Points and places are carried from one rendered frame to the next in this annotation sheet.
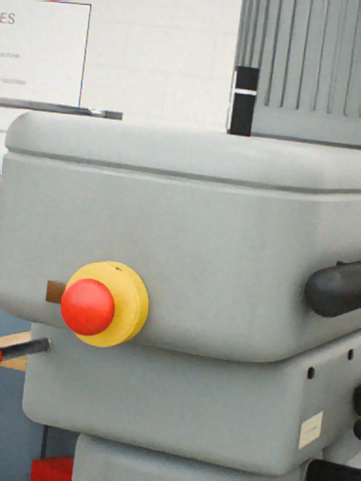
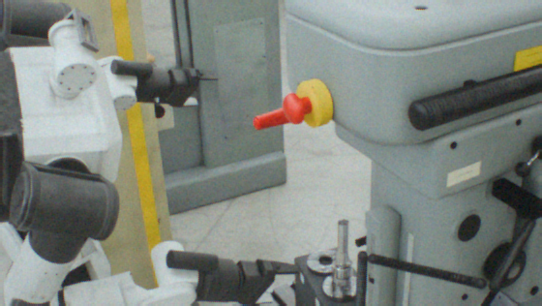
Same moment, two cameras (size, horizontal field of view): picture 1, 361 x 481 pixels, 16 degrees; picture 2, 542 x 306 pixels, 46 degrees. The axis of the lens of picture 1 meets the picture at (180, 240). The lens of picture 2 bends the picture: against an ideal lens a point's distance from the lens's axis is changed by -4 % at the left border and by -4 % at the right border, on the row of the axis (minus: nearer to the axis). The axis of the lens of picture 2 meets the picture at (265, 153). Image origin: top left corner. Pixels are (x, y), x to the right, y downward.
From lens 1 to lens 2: 54 cm
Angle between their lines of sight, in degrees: 45
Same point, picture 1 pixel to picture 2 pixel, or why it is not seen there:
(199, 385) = not seen: hidden behind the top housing
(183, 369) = not seen: hidden behind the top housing
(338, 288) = (421, 115)
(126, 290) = (316, 100)
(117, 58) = not seen: outside the picture
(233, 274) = (365, 99)
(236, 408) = (411, 159)
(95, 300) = (291, 107)
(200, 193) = (346, 48)
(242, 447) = (414, 180)
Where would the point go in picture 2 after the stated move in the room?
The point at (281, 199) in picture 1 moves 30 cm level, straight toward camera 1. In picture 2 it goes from (388, 56) to (175, 160)
